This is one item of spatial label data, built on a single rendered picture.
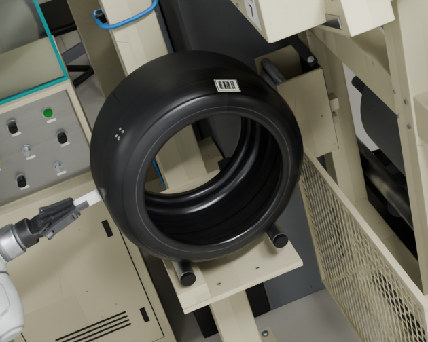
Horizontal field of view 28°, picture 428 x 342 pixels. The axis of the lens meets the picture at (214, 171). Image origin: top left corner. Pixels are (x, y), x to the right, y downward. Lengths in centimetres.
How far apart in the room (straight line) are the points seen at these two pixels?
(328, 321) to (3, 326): 154
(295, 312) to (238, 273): 99
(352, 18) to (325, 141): 99
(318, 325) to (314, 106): 110
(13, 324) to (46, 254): 83
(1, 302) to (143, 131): 56
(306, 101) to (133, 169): 66
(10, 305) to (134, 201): 41
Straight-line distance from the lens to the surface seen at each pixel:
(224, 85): 212
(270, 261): 249
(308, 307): 346
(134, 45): 238
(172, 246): 227
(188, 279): 237
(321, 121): 261
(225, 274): 250
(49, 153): 287
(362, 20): 172
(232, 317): 304
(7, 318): 223
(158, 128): 209
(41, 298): 315
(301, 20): 179
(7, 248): 230
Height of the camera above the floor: 248
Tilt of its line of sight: 35 degrees down
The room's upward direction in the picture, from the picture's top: 18 degrees counter-clockwise
